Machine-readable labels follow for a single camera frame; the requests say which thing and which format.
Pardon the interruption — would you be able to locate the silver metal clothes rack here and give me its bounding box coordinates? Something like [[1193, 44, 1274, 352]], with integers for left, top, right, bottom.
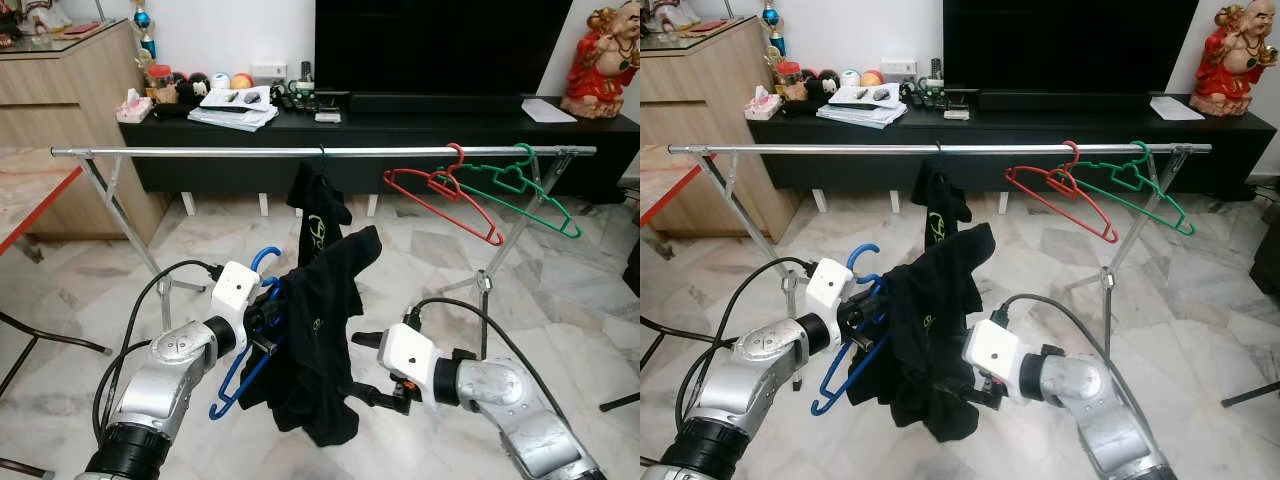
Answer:
[[667, 142, 1213, 361], [50, 143, 599, 361]]

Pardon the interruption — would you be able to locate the black TV console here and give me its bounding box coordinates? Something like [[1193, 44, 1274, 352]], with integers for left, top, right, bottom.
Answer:
[[118, 95, 641, 196], [748, 93, 1280, 196]]

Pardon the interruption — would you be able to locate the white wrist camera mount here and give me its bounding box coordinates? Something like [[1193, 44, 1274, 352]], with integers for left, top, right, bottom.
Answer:
[[962, 319, 1025, 389], [377, 322, 439, 389], [209, 261, 264, 348], [806, 258, 856, 346]]

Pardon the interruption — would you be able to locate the green plastic hanger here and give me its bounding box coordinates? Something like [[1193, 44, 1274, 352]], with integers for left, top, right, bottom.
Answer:
[[1065, 140, 1197, 237], [445, 143, 583, 239]]

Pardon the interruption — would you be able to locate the light wooden cabinet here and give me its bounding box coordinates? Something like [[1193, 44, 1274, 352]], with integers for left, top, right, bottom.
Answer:
[[640, 18, 801, 239], [0, 20, 169, 241]]

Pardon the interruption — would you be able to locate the white paper sheet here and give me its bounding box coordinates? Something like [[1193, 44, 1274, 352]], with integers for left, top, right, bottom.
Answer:
[[1148, 95, 1208, 122], [520, 97, 581, 125]]

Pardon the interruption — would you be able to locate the stack of papers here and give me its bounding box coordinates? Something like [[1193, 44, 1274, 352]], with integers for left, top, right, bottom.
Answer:
[[187, 85, 281, 133], [815, 83, 909, 131]]

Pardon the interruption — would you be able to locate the black television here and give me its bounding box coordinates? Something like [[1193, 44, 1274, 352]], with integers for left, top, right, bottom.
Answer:
[[314, 0, 576, 96], [942, 0, 1201, 94]]

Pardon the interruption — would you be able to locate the red laughing Buddha statue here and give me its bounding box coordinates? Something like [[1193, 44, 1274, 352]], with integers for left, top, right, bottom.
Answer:
[[1188, 0, 1271, 118], [560, 0, 641, 121]]

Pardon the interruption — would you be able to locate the marble folding table red edge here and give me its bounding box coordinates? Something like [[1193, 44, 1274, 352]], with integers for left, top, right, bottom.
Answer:
[[640, 146, 726, 373], [0, 148, 113, 479]]

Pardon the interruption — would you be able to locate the black T-shirt large green logo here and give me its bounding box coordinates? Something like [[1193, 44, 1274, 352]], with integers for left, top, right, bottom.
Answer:
[[910, 158, 973, 251], [287, 158, 354, 269]]

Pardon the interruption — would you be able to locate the black soundbar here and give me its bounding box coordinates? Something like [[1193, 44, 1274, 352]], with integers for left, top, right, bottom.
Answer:
[[349, 91, 523, 115], [977, 89, 1151, 112]]

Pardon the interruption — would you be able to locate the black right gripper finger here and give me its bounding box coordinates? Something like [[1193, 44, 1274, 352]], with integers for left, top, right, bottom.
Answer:
[[350, 385, 406, 411]]

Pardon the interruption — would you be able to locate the black shirt small logo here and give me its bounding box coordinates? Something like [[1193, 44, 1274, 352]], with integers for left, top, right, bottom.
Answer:
[[238, 225, 384, 448], [848, 222, 998, 443]]

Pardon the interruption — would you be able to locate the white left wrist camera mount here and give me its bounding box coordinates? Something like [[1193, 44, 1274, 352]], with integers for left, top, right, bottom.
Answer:
[[209, 261, 264, 348], [806, 258, 856, 346]]

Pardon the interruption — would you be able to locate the blue plastic hanger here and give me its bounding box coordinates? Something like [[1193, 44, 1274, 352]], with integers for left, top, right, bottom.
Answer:
[[208, 245, 291, 421], [810, 242, 891, 416]]

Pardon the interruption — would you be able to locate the blue gold trophy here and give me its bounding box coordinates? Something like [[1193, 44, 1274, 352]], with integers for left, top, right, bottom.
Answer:
[[760, 0, 786, 56], [130, 0, 157, 59]]

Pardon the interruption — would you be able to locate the pink tissue box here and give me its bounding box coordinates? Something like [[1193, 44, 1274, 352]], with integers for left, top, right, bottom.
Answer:
[[115, 88, 154, 124], [743, 86, 783, 122]]

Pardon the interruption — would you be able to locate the red plastic hanger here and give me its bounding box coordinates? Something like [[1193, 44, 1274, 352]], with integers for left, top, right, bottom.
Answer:
[[383, 142, 506, 247], [1005, 140, 1121, 244]]

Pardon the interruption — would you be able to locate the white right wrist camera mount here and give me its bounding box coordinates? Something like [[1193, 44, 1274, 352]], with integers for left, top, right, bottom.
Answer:
[[962, 319, 1025, 389], [377, 322, 439, 389]]

